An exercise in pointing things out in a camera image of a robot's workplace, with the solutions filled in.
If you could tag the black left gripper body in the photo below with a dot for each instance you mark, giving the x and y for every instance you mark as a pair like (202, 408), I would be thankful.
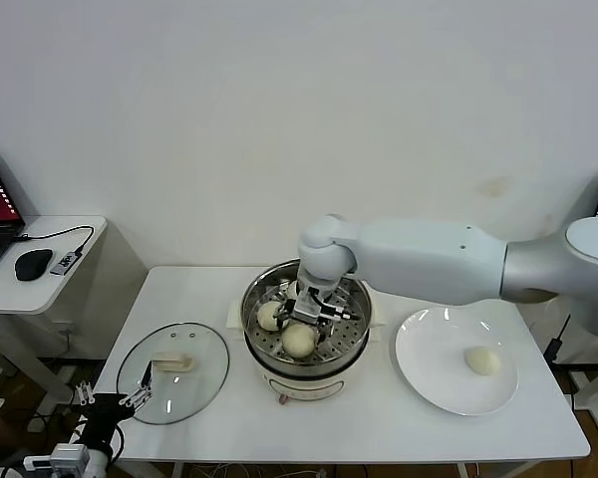
(104, 413)

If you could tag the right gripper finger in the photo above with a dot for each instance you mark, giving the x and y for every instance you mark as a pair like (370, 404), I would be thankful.
(284, 317)
(326, 332)

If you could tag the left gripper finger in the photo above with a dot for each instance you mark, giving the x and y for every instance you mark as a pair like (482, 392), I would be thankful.
(84, 393)
(137, 396)

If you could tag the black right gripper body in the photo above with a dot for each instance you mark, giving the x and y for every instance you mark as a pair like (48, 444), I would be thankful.
(334, 291)

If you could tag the white steamed baozi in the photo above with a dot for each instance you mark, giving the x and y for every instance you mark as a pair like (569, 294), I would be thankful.
(293, 290)
(482, 361)
(298, 343)
(266, 316)

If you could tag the small black usb hub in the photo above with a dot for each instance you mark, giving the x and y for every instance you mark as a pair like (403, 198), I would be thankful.
(65, 263)

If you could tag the black computer mouse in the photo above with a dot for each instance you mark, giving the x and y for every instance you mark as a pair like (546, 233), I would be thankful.
(32, 264)

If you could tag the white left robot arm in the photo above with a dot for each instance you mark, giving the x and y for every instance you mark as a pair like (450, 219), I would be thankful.
(97, 445)

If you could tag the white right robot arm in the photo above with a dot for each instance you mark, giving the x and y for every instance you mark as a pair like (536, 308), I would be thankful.
(428, 259)

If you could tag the stainless steel steamer basket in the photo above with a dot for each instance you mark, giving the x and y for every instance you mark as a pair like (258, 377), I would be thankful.
(351, 338)

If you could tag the cream electric cooker base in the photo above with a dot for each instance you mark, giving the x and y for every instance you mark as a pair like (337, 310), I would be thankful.
(304, 386)

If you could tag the white round plate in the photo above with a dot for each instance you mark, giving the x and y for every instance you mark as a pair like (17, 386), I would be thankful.
(428, 348)

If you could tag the white side table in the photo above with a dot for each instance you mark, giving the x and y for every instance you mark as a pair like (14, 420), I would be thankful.
(80, 289)

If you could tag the black power adapter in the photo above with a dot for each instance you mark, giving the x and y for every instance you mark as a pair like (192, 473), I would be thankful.
(554, 351)

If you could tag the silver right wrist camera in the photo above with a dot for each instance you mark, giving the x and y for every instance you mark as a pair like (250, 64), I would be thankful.
(309, 309)

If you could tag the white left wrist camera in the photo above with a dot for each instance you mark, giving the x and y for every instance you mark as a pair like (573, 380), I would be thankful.
(70, 455)

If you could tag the white wall socket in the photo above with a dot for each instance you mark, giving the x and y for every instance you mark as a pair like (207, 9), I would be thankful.
(65, 328)

